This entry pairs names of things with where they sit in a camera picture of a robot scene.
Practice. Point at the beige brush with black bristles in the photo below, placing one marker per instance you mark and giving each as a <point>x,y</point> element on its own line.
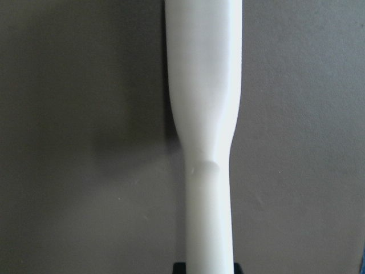
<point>204,55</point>

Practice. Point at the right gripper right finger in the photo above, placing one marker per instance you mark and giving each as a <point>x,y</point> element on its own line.
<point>238,269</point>

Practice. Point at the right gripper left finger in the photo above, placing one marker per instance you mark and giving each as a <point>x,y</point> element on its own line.
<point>179,268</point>

